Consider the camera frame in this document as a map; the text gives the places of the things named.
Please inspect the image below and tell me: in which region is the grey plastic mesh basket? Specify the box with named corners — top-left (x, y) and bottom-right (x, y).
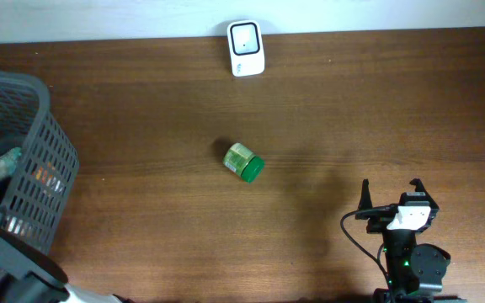
top-left (0, 71), bottom-right (79, 254)

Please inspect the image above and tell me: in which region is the right black camera cable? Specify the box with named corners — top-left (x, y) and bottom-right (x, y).
top-left (339, 209), bottom-right (395, 291)

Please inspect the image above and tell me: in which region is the green lidded jar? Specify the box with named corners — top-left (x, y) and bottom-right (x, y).
top-left (222, 143), bottom-right (265, 183)

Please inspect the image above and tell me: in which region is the teal wet wipes pack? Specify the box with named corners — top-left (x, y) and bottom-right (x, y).
top-left (0, 147), bottom-right (22, 180)

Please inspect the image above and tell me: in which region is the small orange carton box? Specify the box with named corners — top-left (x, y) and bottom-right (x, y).
top-left (31, 162), bottom-right (65, 194)

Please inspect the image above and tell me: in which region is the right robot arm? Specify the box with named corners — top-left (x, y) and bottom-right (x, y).
top-left (355, 178), bottom-right (464, 303)

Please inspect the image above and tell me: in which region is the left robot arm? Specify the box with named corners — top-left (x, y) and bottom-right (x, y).
top-left (0, 228), bottom-right (128, 303)

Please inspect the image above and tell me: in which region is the white barcode scanner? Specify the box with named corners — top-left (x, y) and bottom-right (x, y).
top-left (227, 20), bottom-right (265, 77)

